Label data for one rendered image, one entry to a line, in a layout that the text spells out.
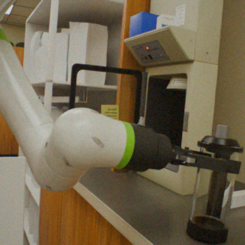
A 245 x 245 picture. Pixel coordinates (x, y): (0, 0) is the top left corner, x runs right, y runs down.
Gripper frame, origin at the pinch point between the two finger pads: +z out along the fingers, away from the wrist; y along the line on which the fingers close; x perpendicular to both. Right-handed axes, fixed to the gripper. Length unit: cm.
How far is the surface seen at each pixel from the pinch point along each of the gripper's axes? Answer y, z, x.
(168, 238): 2.4, -7.2, 20.0
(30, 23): 252, -17, -81
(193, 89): 28.2, 11.9, -20.9
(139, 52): 54, 2, -34
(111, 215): 22.2, -12.3, 22.0
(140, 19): 48, -3, -45
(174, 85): 40.5, 12.8, -22.6
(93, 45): 166, 22, -59
